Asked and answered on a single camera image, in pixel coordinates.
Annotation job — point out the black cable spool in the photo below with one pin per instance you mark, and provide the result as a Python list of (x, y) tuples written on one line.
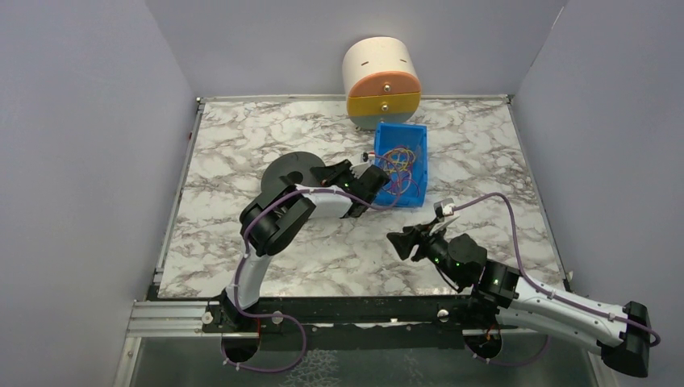
[(294, 165)]

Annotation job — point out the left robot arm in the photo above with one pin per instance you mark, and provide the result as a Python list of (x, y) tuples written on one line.
[(293, 194)]

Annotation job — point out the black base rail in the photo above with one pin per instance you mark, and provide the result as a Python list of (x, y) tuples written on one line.
[(349, 323)]

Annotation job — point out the blue plastic bin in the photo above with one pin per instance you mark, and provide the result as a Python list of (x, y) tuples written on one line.
[(401, 152)]

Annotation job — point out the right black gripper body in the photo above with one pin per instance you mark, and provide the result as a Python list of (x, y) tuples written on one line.
[(423, 241)]

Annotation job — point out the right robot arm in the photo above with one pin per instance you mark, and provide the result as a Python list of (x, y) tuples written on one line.
[(618, 334)]

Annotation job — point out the round cream drawer cabinet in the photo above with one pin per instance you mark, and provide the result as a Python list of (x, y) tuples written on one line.
[(380, 82)]

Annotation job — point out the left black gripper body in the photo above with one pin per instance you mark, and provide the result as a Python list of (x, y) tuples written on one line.
[(375, 178)]

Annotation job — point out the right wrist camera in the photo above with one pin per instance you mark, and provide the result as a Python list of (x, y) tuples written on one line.
[(445, 213)]

